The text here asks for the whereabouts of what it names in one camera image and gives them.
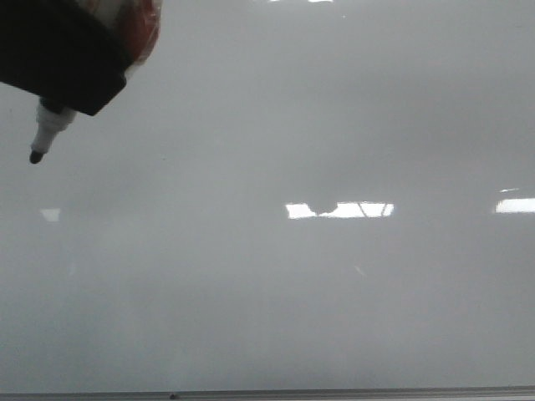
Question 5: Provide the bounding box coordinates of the black foam marker holder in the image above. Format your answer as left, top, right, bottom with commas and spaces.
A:
1, 1, 133, 116

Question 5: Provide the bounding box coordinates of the white whiteboard with aluminium frame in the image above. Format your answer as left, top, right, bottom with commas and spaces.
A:
1, 1, 534, 393

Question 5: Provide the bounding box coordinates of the black and white whiteboard marker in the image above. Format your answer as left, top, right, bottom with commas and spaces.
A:
29, 97, 77, 165

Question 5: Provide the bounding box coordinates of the red tape wad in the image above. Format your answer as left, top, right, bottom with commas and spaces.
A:
73, 0, 163, 80

